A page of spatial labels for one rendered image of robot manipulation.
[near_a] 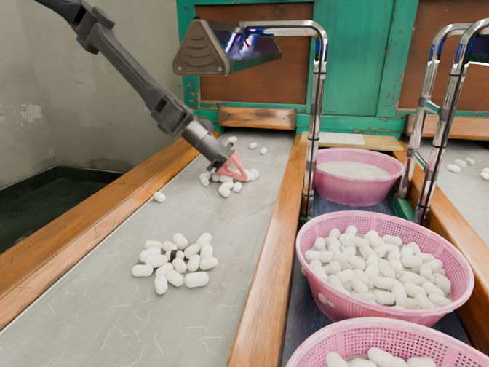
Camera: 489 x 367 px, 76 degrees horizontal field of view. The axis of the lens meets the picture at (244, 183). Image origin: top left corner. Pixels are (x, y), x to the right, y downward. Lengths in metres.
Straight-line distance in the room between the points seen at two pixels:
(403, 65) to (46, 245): 1.13
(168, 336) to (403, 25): 1.11
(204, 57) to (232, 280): 0.33
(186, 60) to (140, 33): 1.95
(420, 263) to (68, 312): 0.55
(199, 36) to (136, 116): 2.09
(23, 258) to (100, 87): 2.13
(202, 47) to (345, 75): 0.83
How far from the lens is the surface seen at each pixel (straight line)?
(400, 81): 1.24
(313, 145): 0.67
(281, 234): 0.58
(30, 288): 0.57
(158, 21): 2.34
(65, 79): 2.86
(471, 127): 1.29
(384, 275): 0.58
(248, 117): 1.21
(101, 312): 0.51
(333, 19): 1.21
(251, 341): 0.40
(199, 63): 0.46
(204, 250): 0.55
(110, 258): 0.60
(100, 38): 1.01
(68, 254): 0.62
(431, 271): 0.62
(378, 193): 0.90
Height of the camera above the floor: 1.08
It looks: 24 degrees down
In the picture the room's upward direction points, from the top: straight up
